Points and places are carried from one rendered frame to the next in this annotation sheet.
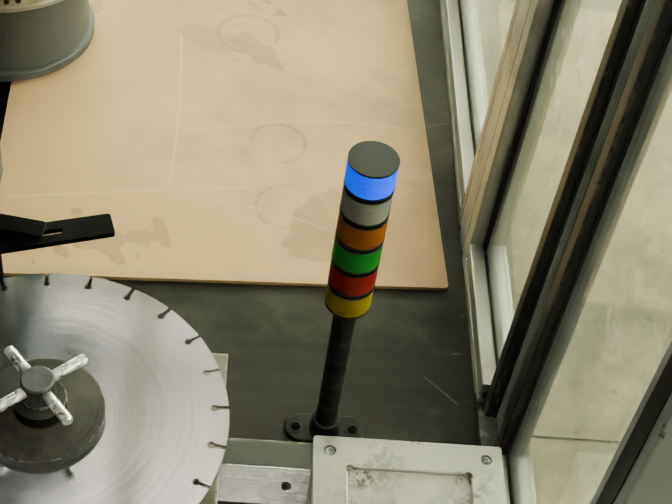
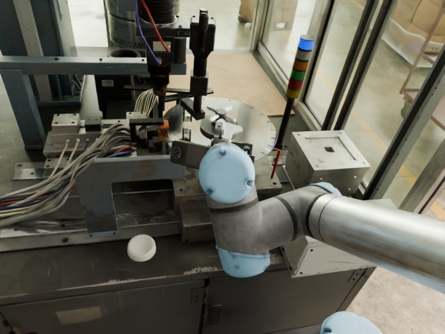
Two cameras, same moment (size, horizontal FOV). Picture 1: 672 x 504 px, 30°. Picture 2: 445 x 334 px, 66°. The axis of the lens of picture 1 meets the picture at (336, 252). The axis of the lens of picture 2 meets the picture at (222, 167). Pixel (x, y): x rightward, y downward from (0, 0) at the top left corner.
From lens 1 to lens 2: 0.55 m
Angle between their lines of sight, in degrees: 10
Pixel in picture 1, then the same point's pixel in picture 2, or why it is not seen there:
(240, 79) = (216, 74)
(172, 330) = (246, 107)
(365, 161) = (306, 38)
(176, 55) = not seen: hidden behind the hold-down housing
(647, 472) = not seen: outside the picture
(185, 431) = (262, 127)
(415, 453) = (321, 133)
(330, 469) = (300, 138)
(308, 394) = not seen: hidden behind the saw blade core
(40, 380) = (222, 111)
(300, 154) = (241, 89)
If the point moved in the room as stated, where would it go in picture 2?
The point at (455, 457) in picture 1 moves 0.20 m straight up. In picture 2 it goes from (332, 133) to (354, 75)
